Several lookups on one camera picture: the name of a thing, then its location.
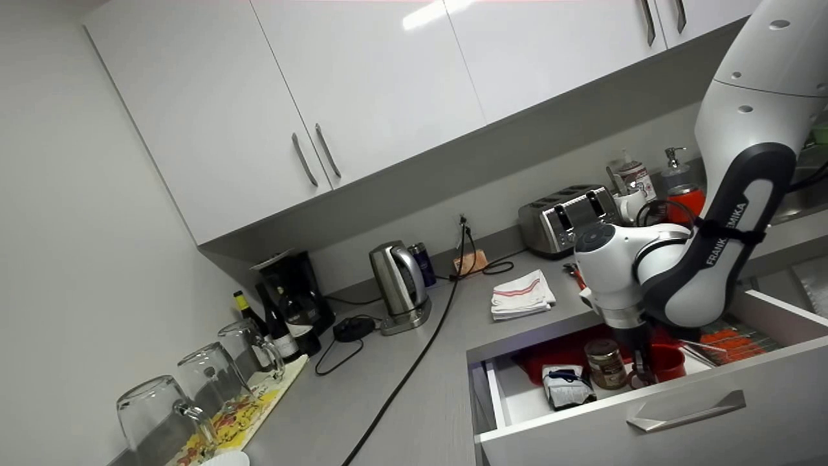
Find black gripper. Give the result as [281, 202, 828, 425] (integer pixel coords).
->
[620, 321, 666, 387]

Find shallow grey drawer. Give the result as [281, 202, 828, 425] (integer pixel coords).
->
[469, 285, 828, 466]

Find red drawer liner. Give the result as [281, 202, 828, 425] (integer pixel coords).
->
[514, 321, 693, 387]

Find glass jar gold lid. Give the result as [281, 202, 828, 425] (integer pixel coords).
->
[581, 337, 631, 391]

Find blue and white packet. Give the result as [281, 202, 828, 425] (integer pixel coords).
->
[539, 361, 598, 411]

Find orange striped item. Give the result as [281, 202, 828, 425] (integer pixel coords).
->
[695, 321, 770, 365]

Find white folded cloth red stripes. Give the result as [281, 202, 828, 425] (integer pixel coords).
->
[490, 267, 559, 324]

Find white utensil mug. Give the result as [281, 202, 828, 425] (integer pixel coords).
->
[614, 189, 660, 225]

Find silver four-slot toaster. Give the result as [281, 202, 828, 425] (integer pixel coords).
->
[518, 183, 620, 259]

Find grey base cabinet door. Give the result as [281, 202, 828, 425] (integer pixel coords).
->
[748, 244, 828, 319]

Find dark glass jar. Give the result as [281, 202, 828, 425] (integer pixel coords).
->
[606, 157, 657, 198]

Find orange sponge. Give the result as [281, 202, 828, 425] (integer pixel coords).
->
[453, 249, 491, 280]

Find stainless steel sink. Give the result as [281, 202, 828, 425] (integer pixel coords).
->
[770, 180, 828, 228]

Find stainless steel electric kettle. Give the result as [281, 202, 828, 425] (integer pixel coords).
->
[367, 240, 434, 337]

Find green sponge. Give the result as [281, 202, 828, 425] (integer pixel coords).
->
[804, 122, 828, 165]

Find black round puck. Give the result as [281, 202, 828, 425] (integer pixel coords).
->
[332, 313, 378, 343]

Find white glossy cabinet door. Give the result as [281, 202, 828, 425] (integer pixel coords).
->
[248, 0, 487, 189]
[442, 0, 672, 124]
[82, 0, 336, 246]
[655, 0, 766, 48]

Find black coffee maker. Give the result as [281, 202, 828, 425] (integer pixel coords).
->
[252, 249, 336, 359]

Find yellow printed drying mat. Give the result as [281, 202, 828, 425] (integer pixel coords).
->
[165, 355, 311, 466]

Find clear upturned glass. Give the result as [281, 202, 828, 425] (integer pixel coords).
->
[114, 373, 206, 466]
[177, 342, 253, 417]
[215, 319, 287, 383]

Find dark bottle yellow cap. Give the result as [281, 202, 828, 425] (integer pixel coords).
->
[230, 290, 268, 346]

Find white bowl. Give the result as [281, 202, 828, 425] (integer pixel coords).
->
[201, 447, 253, 466]

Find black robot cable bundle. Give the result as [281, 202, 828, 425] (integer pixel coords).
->
[631, 220, 703, 288]

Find black looped cable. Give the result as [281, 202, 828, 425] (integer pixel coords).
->
[479, 255, 518, 280]

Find long black power cable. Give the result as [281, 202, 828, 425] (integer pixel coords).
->
[340, 215, 477, 466]

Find thin black puck cable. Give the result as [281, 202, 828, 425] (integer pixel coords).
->
[311, 334, 371, 377]

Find silver cabinet door handle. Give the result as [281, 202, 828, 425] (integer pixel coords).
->
[637, 0, 660, 48]
[668, 0, 690, 36]
[289, 132, 320, 192]
[314, 122, 345, 183]

